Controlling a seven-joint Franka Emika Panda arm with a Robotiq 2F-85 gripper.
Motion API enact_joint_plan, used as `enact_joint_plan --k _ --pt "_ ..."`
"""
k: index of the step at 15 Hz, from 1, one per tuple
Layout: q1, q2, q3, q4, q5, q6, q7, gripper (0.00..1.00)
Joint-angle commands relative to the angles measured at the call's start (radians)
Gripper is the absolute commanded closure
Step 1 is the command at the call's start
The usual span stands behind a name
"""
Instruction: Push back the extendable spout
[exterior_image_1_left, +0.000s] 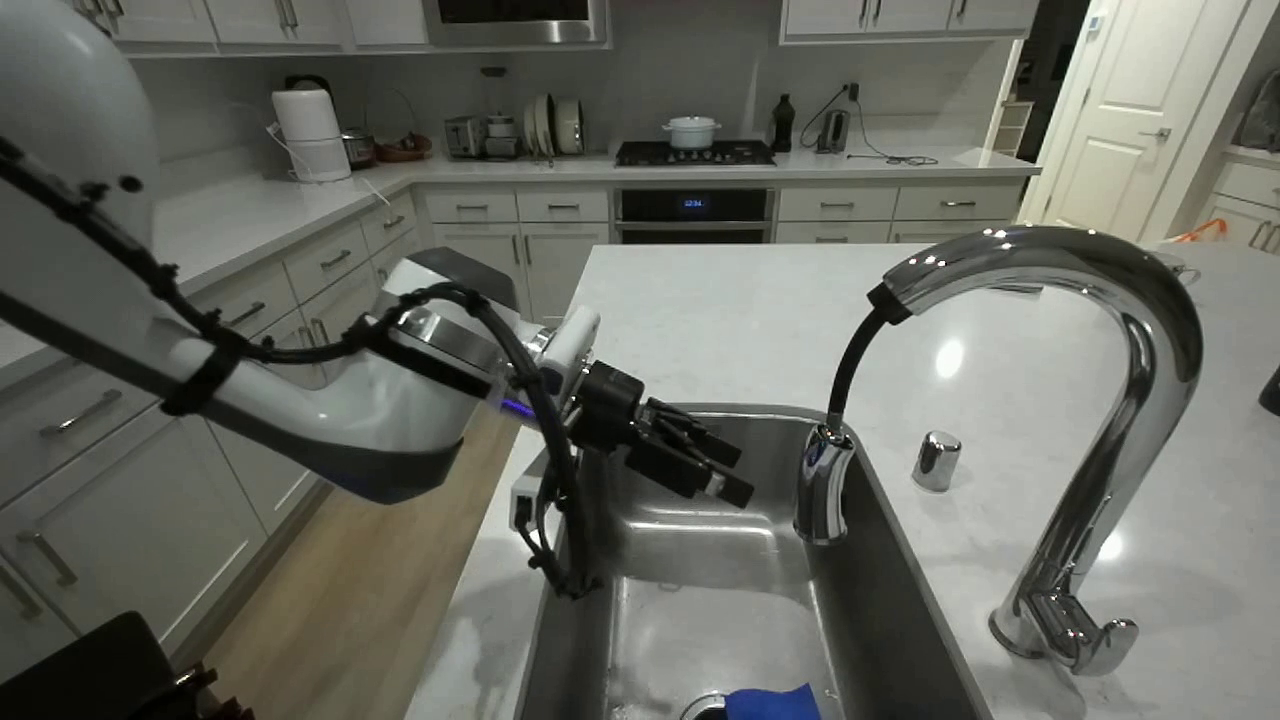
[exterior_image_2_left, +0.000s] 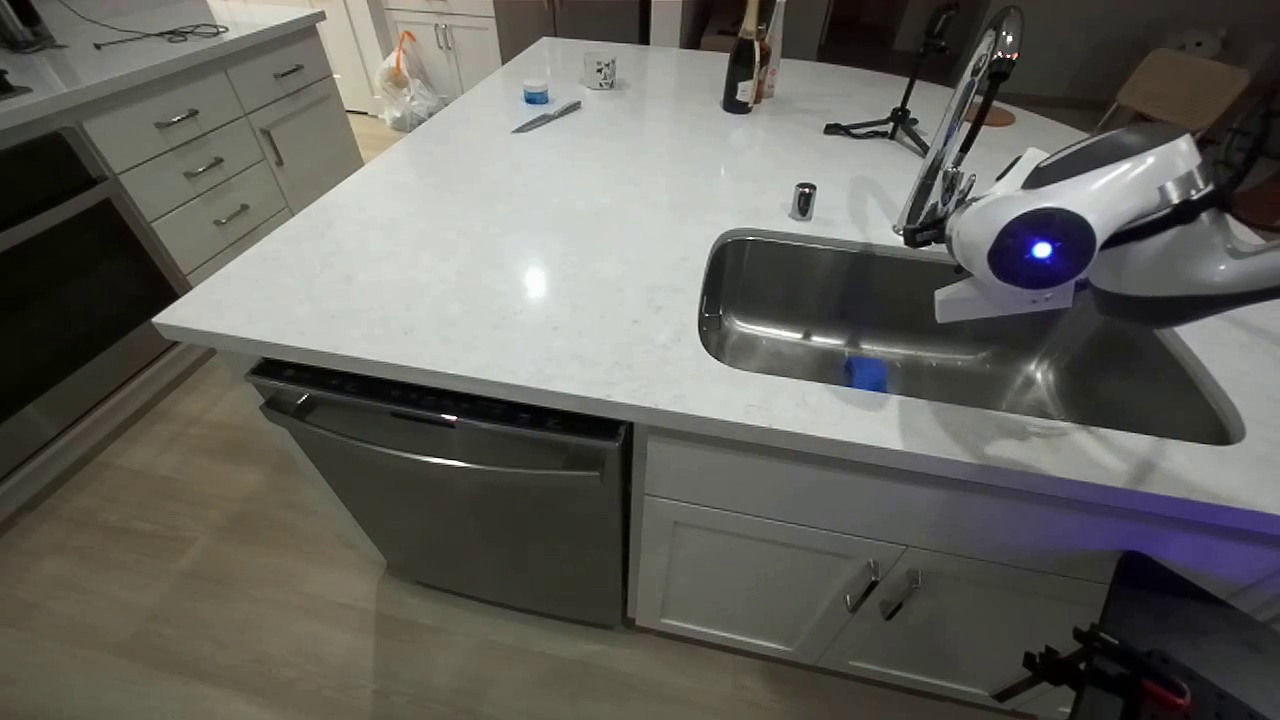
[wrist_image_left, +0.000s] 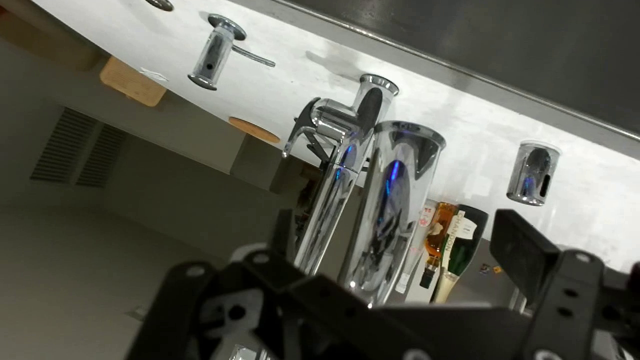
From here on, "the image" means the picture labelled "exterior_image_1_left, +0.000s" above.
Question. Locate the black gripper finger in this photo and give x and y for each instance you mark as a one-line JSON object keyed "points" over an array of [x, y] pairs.
{"points": [[694, 480], [697, 435]]}

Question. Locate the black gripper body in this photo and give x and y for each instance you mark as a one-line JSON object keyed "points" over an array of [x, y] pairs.
{"points": [[613, 405]]}

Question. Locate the shiny steel cup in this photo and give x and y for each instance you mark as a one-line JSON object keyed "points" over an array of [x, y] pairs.
{"points": [[827, 480]]}

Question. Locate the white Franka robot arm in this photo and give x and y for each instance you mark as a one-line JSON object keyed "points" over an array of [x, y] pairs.
{"points": [[335, 403]]}

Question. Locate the stainless steel sink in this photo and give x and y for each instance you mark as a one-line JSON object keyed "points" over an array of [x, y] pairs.
{"points": [[704, 584]]}

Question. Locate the built-in black oven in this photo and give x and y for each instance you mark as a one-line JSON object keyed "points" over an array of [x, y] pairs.
{"points": [[694, 211]]}

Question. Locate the blue sponge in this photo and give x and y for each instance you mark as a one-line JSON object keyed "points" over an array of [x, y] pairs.
{"points": [[774, 700]]}

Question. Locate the small chrome cylinder cap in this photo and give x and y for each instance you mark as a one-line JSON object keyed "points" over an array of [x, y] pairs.
{"points": [[938, 460]]}

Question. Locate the black stove cooktop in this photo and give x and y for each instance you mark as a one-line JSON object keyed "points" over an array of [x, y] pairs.
{"points": [[694, 153]]}

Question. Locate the white cooking pot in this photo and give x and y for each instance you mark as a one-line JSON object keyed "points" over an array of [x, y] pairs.
{"points": [[689, 133]]}

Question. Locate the stacked white plates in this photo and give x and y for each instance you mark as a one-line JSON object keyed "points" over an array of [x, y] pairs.
{"points": [[555, 125]]}

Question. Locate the metal storage jar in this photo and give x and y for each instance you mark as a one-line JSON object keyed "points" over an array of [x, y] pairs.
{"points": [[465, 137], [500, 137]]}

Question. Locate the dark glass bottle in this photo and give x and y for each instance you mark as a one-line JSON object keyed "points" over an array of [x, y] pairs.
{"points": [[783, 125]]}

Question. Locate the wooden bowl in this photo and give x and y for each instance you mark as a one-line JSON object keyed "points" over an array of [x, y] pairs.
{"points": [[400, 144]]}

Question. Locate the white paper towel roll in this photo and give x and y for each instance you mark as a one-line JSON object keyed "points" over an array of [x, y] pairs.
{"points": [[309, 133]]}

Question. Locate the chrome gooseneck faucet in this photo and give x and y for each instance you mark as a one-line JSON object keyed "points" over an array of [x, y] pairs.
{"points": [[1145, 334]]}

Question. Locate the white panel door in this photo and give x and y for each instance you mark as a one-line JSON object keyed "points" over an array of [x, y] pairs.
{"points": [[1133, 120]]}

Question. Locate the orange item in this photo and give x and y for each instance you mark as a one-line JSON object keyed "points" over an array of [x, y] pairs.
{"points": [[1202, 230]]}

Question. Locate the black object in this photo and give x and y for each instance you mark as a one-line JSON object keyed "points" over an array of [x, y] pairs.
{"points": [[1269, 388]]}

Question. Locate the black equipment case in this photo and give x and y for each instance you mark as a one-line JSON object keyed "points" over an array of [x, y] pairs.
{"points": [[80, 674]]}

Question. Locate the white sideboard cabinet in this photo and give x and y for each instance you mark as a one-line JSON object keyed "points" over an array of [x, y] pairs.
{"points": [[1251, 200]]}

